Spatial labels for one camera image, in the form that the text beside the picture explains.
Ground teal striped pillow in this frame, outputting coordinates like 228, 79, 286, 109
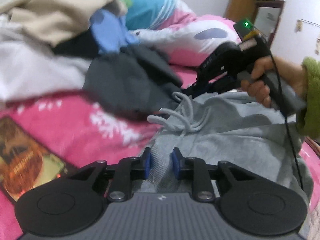
122, 0, 176, 30

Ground pink floral bed sheet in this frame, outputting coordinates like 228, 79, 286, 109
0, 63, 320, 240

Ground light blue garment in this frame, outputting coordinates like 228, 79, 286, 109
90, 9, 140, 55

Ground dark grey garment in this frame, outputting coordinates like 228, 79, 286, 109
82, 45, 183, 120

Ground light grey sweatpants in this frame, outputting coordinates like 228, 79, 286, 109
134, 92, 313, 201

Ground white garment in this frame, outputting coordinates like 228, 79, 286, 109
1, 14, 91, 103

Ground brown wooden door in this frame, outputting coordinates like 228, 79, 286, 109
224, 0, 285, 45

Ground green fuzzy sleeve forearm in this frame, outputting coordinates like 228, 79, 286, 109
297, 57, 319, 140

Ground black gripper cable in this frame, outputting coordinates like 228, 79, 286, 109
257, 31, 304, 190

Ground person's right hand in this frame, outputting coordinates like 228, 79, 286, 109
241, 56, 308, 108

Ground pink white floral duvet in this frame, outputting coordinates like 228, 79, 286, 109
131, 0, 240, 67

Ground beige garment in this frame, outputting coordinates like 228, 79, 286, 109
1, 0, 127, 47

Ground black smartphone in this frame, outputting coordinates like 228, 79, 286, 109
1, 116, 76, 203

